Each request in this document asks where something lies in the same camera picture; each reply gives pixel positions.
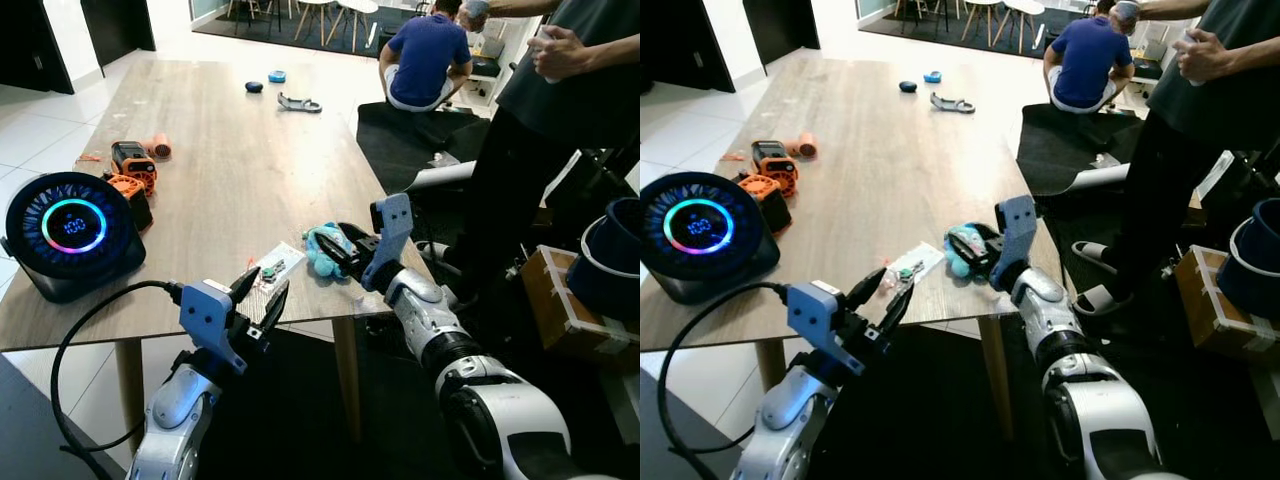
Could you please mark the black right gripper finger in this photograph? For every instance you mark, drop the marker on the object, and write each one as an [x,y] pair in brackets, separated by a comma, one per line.
[355,231]
[340,256]
[988,232]
[976,258]

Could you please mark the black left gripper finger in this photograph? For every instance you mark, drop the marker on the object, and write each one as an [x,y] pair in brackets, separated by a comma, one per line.
[275,308]
[866,288]
[898,310]
[246,284]

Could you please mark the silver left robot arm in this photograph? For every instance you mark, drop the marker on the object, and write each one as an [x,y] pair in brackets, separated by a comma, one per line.
[785,430]
[175,420]

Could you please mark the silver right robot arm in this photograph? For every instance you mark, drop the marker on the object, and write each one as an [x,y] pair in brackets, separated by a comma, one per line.
[470,380]
[1090,390]

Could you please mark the clear plastic bag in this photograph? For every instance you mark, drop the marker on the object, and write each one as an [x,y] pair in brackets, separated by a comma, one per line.
[925,260]
[278,262]

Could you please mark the wooden table leg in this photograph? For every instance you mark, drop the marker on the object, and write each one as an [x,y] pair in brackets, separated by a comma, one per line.
[770,365]
[130,390]
[347,380]
[992,380]

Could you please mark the grey metal tool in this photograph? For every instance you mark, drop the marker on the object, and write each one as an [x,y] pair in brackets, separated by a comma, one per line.
[298,103]
[950,103]

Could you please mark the orange black flat tool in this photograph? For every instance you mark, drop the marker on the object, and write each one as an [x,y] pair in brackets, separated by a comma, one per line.
[765,195]
[128,195]

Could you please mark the orange cylinder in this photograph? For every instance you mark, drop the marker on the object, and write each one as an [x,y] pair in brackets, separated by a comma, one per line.
[805,147]
[160,147]

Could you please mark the orange black boxy device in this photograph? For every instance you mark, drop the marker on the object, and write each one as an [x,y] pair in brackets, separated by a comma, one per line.
[773,162]
[133,162]

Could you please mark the light blue round object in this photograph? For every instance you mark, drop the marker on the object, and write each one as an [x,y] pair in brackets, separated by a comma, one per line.
[931,77]
[277,76]

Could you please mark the dark blue round object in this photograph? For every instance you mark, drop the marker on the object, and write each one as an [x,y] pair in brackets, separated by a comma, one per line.
[254,87]
[907,87]

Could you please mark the black round air purifier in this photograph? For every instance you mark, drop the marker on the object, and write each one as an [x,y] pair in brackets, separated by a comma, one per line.
[705,235]
[70,235]

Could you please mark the seated person in blue shirt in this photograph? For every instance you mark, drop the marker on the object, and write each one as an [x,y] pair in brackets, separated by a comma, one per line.
[425,55]
[1090,55]

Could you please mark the white stool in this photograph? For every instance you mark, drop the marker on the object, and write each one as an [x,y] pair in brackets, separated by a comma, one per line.
[975,8]
[313,8]
[355,10]
[1020,10]

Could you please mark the standing person in black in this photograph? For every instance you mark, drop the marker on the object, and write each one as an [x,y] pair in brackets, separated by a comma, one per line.
[560,110]
[1200,100]

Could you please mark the dark blue bucket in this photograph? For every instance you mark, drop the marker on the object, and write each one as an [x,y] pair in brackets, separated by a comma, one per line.
[1255,260]
[610,260]

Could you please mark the black cabinet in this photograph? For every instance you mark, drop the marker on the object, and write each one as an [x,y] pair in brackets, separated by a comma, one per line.
[685,45]
[115,20]
[780,20]
[35,45]

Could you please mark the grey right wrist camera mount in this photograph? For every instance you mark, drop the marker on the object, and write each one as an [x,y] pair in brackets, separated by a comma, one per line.
[1018,235]
[392,235]

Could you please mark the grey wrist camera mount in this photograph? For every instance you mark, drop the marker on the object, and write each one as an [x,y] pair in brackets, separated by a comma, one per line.
[1018,235]
[815,315]
[392,235]
[205,315]

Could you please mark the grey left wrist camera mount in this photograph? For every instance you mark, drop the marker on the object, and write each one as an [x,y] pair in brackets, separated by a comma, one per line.
[815,315]
[205,315]

